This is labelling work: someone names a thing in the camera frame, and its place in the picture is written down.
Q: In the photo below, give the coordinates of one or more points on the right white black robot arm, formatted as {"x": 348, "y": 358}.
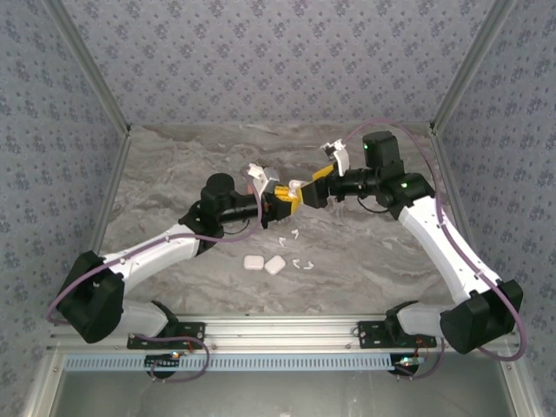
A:
{"x": 443, "y": 247}

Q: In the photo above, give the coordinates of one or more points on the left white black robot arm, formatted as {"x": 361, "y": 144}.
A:
{"x": 152, "y": 256}

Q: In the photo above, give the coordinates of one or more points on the left black controller board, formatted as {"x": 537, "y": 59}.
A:
{"x": 163, "y": 364}

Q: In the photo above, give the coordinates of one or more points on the black controller board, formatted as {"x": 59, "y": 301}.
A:
{"x": 406, "y": 368}
{"x": 163, "y": 364}

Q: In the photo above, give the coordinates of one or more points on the right black controller board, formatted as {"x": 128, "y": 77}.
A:
{"x": 406, "y": 368}

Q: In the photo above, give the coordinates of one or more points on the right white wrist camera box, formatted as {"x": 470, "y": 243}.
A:
{"x": 341, "y": 158}

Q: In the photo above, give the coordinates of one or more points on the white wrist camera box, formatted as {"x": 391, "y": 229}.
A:
{"x": 341, "y": 158}
{"x": 262, "y": 178}

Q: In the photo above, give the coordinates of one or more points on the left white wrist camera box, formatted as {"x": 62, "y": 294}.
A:
{"x": 262, "y": 178}

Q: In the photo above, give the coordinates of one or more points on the aluminium table side rail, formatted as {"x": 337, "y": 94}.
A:
{"x": 443, "y": 150}
{"x": 114, "y": 174}

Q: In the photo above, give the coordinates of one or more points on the aluminium corner post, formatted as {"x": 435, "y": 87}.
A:
{"x": 91, "y": 65}
{"x": 470, "y": 65}

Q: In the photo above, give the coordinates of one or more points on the long aluminium mounting rail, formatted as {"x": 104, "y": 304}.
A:
{"x": 278, "y": 334}

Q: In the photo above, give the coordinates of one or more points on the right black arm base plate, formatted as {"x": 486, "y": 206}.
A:
{"x": 369, "y": 334}

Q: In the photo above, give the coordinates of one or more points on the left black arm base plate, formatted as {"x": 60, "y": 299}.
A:
{"x": 195, "y": 332}

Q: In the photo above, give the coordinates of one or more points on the aluminium frame leg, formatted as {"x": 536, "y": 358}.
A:
{"x": 39, "y": 391}
{"x": 519, "y": 391}

